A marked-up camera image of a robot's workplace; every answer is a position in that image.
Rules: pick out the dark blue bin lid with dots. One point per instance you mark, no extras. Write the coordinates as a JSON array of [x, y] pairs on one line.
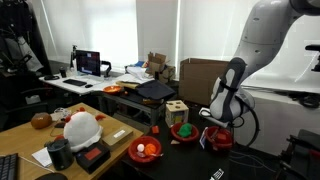
[[155, 89]]

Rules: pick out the white paper pile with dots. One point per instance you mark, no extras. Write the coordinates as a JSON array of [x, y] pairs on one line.
[[138, 72]]

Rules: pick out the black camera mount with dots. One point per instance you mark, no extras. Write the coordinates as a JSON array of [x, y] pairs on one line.
[[315, 48]]

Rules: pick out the computer monitor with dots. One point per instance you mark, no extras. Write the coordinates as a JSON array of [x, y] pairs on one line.
[[88, 62]]

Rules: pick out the black cylinder speaker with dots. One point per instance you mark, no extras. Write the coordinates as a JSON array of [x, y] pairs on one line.
[[60, 154]]

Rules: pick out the red block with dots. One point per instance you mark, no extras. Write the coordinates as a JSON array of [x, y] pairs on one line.
[[222, 137]]

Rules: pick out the clear plastic bag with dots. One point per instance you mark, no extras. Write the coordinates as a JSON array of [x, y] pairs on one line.
[[61, 112]]

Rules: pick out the wooden shape sorter box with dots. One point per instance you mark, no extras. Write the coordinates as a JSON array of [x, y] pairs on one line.
[[176, 112]]

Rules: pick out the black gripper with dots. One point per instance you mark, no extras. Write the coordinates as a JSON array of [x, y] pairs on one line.
[[222, 129]]

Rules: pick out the black keyboard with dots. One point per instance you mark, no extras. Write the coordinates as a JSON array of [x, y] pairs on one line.
[[75, 82], [8, 166]]

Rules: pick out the wooden table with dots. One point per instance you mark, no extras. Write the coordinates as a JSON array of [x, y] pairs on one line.
[[23, 140]]

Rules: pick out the small open cardboard box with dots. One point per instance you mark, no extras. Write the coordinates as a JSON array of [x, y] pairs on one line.
[[160, 66]]

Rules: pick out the black cup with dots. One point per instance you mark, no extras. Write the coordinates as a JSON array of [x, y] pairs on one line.
[[63, 72]]

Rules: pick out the orange ball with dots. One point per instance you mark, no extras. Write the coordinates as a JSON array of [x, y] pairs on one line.
[[150, 149]]

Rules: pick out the black office chair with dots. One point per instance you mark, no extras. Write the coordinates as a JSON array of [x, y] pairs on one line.
[[30, 110]]

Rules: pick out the black equipment frame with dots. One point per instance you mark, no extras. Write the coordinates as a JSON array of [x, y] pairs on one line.
[[300, 156]]

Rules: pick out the small wooden triangle block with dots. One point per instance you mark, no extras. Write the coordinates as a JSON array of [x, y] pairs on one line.
[[175, 142]]

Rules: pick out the brown ball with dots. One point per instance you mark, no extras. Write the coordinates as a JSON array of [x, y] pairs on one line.
[[41, 120]]

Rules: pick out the white plush toy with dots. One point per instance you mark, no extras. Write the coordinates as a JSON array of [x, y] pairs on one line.
[[82, 130]]

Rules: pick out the black computer mouse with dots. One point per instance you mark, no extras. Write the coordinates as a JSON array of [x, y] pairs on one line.
[[88, 86]]

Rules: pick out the black headphones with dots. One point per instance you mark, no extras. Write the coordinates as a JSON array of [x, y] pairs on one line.
[[51, 77]]

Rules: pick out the grey hanging garment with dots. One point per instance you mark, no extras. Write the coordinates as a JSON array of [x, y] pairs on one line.
[[26, 55]]

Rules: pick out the large cardboard box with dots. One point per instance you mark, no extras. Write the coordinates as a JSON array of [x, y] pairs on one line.
[[196, 83]]

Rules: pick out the small red cube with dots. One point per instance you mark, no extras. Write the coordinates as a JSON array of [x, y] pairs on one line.
[[155, 129]]

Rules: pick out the black desk stand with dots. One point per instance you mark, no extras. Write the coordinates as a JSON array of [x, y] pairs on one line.
[[72, 56]]

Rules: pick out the white paper sheet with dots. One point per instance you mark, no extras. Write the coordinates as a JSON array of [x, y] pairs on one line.
[[42, 156]]

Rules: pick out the white desk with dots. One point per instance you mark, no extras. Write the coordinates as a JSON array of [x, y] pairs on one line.
[[98, 85]]

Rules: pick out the black round pad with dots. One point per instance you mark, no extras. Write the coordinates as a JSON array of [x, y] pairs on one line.
[[51, 176]]

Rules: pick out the black box red label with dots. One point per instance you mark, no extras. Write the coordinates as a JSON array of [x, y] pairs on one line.
[[92, 156]]

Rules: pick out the blue white packet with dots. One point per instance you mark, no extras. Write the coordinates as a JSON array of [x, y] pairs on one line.
[[202, 138]]

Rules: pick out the black hanging jacket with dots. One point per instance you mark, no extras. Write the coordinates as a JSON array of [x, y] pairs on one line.
[[33, 20]]

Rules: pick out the grey metal cart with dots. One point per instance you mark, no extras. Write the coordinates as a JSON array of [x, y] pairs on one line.
[[140, 105]]

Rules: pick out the white striped remote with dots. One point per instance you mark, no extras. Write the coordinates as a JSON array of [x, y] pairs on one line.
[[216, 174]]

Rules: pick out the green toy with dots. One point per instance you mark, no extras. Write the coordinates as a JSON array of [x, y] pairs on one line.
[[185, 130]]

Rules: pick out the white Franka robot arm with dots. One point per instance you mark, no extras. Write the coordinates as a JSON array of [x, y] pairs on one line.
[[266, 33]]

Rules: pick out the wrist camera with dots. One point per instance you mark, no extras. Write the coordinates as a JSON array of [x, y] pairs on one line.
[[213, 116]]

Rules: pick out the red plastic bowl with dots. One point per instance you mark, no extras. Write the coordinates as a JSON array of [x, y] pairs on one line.
[[185, 140], [135, 154], [235, 141]]

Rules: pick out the tan cardboard box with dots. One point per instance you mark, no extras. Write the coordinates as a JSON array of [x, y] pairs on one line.
[[117, 136]]

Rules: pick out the orange bowl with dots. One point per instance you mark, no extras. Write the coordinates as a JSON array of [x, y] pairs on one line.
[[113, 89]]

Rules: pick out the small white ball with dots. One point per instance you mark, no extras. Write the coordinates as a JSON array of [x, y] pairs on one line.
[[140, 147]]

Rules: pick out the white tissue box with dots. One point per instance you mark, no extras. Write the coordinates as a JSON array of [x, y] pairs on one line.
[[33, 99]]

